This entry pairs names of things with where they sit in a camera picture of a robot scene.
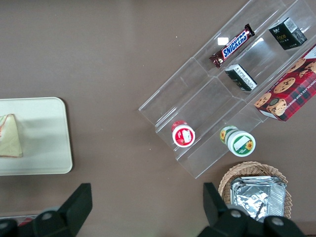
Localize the triangle sandwich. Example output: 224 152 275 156
0 113 24 158

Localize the red-lidded small jar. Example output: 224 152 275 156
171 119 197 148

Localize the Snickers chocolate bar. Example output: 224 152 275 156
209 23 255 69

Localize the light tan wicker basket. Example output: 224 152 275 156
218 161 292 220

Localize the small black printed box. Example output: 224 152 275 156
224 64 258 92

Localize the aluminium foil container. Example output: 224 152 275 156
230 176 287 223

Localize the clear acrylic stepped display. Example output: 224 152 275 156
138 0 316 180

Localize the white rectangular plastic tray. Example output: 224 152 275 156
0 96 74 176

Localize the red plaid cookie box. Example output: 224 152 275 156
253 44 316 122

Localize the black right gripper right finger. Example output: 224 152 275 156
197 183 263 237

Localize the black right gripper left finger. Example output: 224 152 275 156
33 183 93 237

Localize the green sunflower jar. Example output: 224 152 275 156
219 125 256 158

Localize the black Face box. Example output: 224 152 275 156
268 17 308 51

